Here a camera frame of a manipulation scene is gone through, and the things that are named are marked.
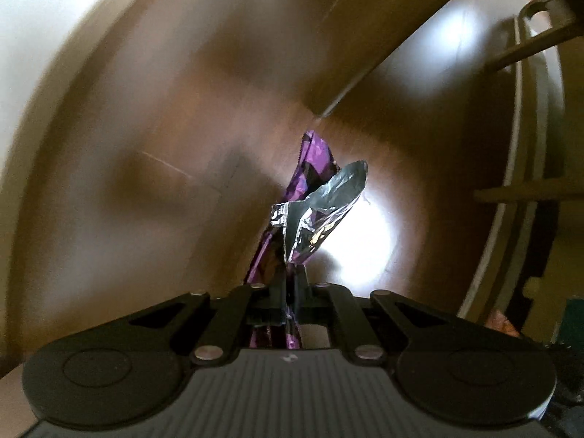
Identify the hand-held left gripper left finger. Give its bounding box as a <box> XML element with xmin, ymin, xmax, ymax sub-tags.
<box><xmin>128</xmin><ymin>278</ymin><xmax>287</xmax><ymax>361</ymax></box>

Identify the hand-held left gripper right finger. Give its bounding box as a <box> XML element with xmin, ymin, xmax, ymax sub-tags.
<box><xmin>294</xmin><ymin>278</ymin><xmax>457</xmax><ymax>361</ymax></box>

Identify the purple chip bag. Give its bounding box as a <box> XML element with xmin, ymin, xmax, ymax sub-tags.
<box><xmin>246</xmin><ymin>130</ymin><xmax>368</xmax><ymax>352</ymax></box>

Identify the wooden bed frame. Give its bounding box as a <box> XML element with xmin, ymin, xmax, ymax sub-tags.
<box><xmin>456</xmin><ymin>9</ymin><xmax>566</xmax><ymax>324</ymax></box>

